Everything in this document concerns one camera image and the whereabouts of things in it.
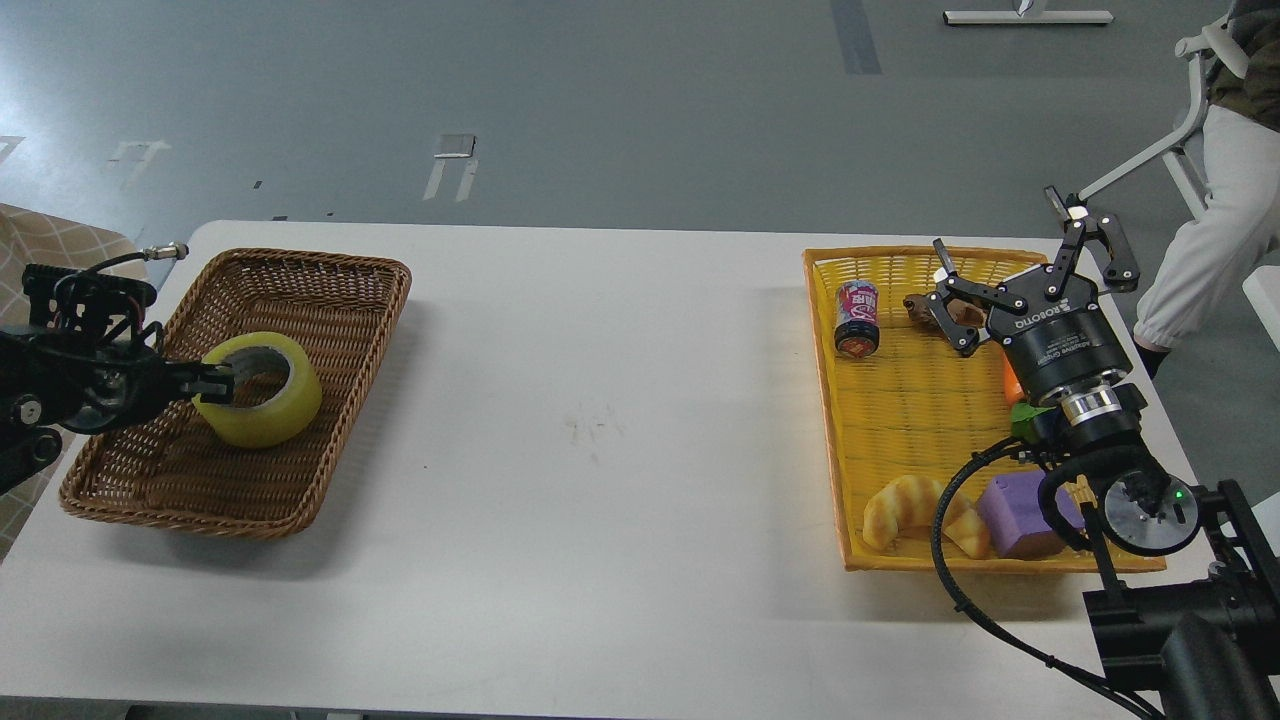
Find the yellow plastic basket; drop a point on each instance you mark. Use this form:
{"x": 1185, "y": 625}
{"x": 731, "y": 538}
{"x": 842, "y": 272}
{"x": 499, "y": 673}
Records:
{"x": 913, "y": 407}

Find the toy croissant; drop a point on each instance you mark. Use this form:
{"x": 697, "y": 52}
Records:
{"x": 912, "y": 502}

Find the yellow tape roll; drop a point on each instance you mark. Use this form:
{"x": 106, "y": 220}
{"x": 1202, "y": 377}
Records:
{"x": 280, "y": 416}

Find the white stand base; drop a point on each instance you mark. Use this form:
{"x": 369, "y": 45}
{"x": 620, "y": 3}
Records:
{"x": 1030, "y": 17}

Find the orange toy carrot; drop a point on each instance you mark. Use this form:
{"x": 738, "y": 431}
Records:
{"x": 1026, "y": 419}

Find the small drink can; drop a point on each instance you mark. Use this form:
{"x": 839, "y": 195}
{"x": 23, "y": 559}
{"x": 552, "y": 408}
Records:
{"x": 857, "y": 333}

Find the brown wicker basket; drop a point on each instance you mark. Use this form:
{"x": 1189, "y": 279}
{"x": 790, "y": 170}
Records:
{"x": 174, "y": 473}

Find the purple foam cube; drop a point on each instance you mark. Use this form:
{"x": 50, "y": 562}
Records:
{"x": 1010, "y": 509}

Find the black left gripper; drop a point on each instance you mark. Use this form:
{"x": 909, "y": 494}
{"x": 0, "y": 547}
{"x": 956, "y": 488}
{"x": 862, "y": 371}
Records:
{"x": 119, "y": 387}

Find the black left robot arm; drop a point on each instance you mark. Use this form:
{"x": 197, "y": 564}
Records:
{"x": 76, "y": 310}

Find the person in white clothes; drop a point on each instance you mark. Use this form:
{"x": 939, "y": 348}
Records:
{"x": 1210, "y": 256}

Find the brown toy animal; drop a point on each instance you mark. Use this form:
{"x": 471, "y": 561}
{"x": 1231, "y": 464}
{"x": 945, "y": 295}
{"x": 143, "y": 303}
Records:
{"x": 925, "y": 305}

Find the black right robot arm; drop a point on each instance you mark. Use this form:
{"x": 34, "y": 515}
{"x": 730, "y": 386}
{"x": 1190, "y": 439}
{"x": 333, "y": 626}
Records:
{"x": 1185, "y": 622}

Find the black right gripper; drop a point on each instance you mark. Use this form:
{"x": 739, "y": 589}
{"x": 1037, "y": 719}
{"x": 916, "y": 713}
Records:
{"x": 1055, "y": 335}

